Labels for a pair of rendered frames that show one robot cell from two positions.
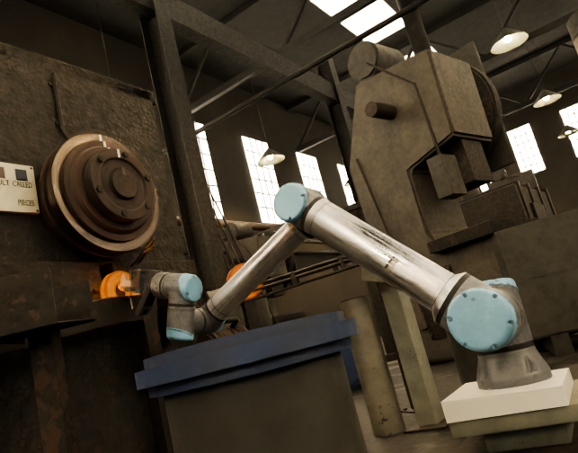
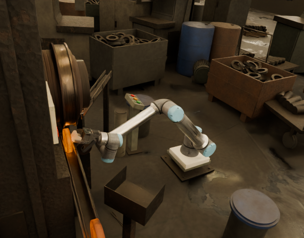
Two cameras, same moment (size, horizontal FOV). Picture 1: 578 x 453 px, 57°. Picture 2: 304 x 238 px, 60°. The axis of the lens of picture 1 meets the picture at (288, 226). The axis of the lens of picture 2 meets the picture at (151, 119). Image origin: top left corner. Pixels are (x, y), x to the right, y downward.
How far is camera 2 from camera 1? 222 cm
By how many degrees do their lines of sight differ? 72
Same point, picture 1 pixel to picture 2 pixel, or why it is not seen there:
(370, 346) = not seen: hidden behind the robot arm
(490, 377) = (191, 154)
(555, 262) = (127, 63)
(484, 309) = (212, 148)
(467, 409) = (191, 165)
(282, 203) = (176, 115)
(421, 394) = (135, 142)
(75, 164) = (79, 82)
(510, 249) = (116, 55)
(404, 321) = not seen: hidden behind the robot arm
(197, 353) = (275, 221)
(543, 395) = (205, 160)
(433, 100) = not seen: outside the picture
